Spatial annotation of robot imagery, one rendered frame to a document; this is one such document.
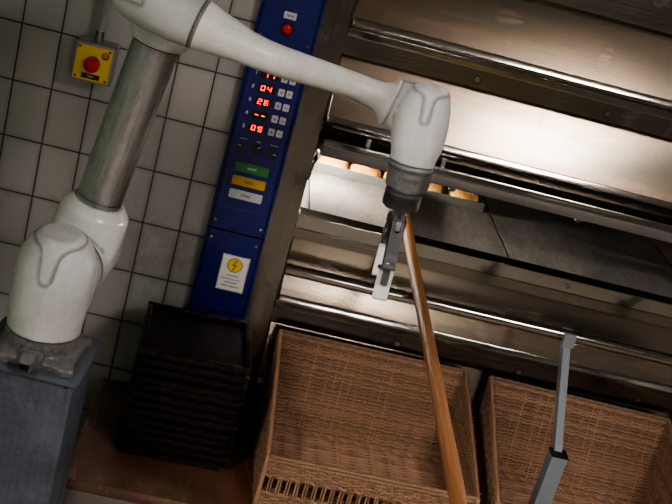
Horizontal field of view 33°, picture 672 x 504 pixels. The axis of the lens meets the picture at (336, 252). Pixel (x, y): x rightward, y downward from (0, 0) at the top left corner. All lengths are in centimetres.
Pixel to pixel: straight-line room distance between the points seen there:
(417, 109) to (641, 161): 111
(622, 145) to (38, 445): 168
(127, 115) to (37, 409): 63
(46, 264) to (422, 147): 78
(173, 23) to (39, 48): 90
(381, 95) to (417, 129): 18
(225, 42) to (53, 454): 93
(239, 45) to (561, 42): 110
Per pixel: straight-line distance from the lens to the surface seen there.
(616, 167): 315
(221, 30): 220
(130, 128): 244
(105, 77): 296
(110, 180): 248
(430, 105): 219
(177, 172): 308
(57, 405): 243
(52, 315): 237
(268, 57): 221
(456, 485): 200
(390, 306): 319
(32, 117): 310
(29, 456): 251
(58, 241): 235
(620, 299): 330
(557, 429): 281
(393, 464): 324
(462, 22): 298
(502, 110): 307
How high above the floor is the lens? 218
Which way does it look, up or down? 20 degrees down
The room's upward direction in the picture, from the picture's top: 16 degrees clockwise
